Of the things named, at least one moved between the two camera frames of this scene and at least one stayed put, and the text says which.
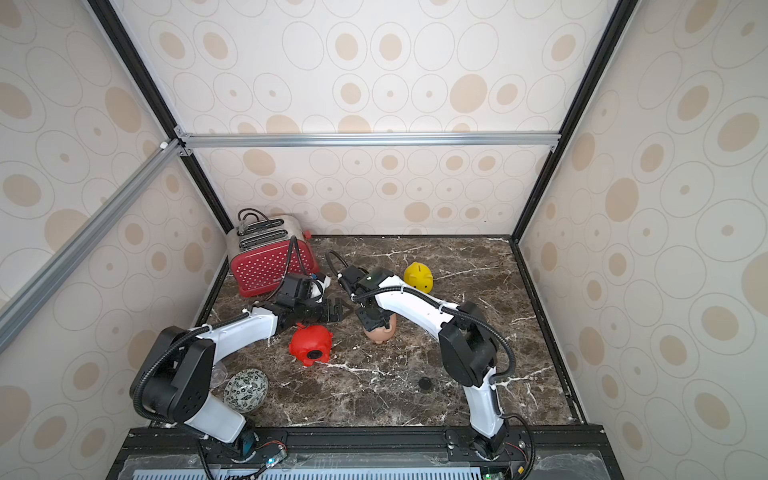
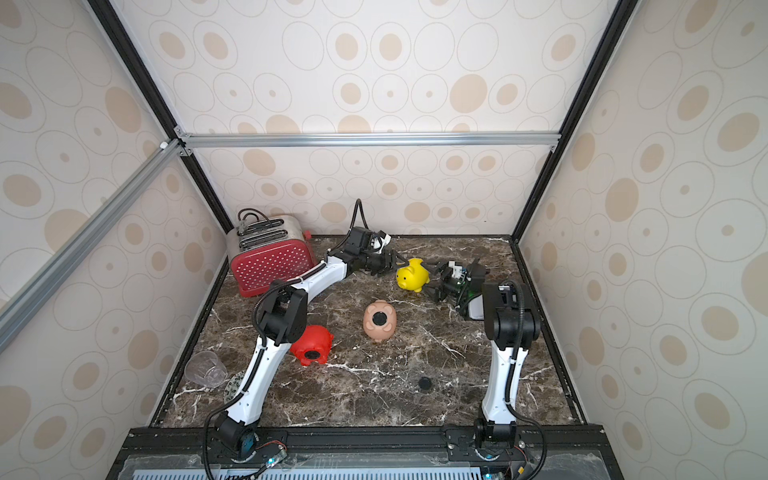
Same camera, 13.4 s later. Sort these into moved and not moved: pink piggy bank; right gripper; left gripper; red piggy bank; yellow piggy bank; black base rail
Moved: right gripper; left gripper
Not moved: red piggy bank; yellow piggy bank; pink piggy bank; black base rail
